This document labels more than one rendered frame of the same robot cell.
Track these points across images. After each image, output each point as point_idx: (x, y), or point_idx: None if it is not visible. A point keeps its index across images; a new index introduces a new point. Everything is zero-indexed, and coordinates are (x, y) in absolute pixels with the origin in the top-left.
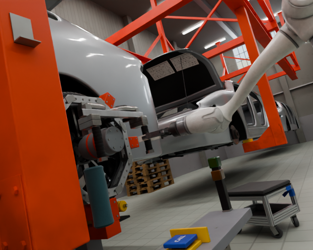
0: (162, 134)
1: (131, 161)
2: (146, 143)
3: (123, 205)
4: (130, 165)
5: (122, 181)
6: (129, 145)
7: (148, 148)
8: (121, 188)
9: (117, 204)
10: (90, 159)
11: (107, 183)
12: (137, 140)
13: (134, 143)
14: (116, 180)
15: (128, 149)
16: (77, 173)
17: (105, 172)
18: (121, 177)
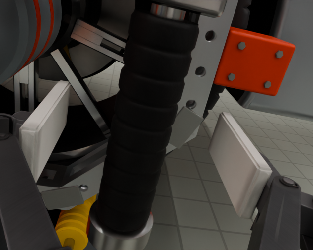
0: (256, 228)
1: (180, 137)
2: (104, 166)
3: (64, 241)
4: (170, 148)
5: (94, 184)
6: (217, 70)
7: (100, 207)
8: (74, 199)
9: (59, 222)
10: (48, 48)
11: (88, 143)
12: (281, 66)
13: (251, 73)
14: (94, 158)
15: (197, 87)
16: (77, 63)
17: (99, 111)
18: (96, 169)
